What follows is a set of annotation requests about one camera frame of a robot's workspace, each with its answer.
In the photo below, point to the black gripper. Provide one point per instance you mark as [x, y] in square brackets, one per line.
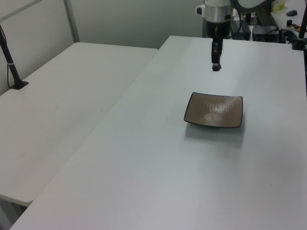
[218, 28]

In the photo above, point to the square brown ceramic plate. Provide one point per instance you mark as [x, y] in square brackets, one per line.
[214, 109]

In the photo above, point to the black electronics box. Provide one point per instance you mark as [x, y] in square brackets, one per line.
[265, 33]

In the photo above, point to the green and white box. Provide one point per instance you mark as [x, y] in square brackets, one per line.
[278, 5]

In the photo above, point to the dark computer mouse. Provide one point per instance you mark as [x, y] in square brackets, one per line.
[291, 12]

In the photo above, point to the black clamp stand with pole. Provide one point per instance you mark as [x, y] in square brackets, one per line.
[301, 36]

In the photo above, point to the short black upright post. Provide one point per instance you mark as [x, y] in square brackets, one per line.
[248, 18]

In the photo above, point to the long black rail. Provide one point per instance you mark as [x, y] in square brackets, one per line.
[266, 18]

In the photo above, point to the grey metal partition post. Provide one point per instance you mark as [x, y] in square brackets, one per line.
[72, 19]

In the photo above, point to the black camera stand pole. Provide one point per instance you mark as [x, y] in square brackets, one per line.
[10, 67]

